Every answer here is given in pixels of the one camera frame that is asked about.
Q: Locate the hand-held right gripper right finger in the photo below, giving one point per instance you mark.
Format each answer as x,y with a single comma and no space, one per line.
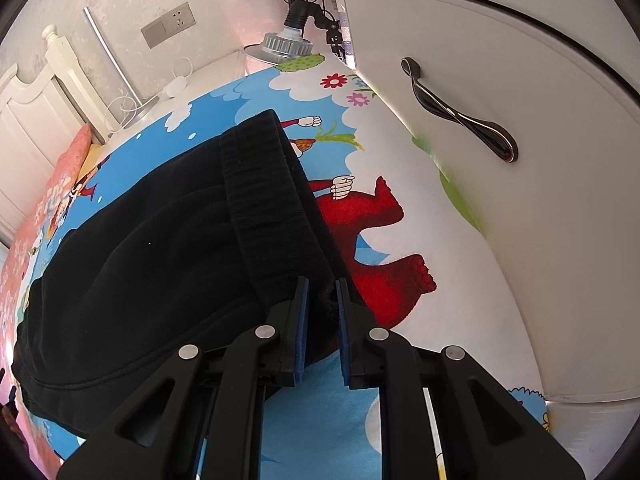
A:
342,330

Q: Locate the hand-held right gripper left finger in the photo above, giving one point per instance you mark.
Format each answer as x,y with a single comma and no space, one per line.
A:
300,330

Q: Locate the black pants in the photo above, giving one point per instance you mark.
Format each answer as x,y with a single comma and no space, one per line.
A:
150,260

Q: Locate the cartoon printed blanket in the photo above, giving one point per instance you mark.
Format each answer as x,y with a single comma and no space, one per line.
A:
425,210

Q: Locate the pink printed bedsheet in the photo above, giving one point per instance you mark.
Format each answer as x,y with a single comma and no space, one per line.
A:
55,200

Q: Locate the white wardrobe door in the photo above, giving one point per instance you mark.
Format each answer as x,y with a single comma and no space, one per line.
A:
500,35

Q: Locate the silver desk lamp stand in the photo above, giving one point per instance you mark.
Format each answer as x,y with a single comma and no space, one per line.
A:
107,55

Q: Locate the white wooden headboard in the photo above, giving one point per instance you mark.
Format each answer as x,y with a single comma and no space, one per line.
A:
30,125

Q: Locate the grey wall socket panel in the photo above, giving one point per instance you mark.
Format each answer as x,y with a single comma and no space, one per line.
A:
167,25

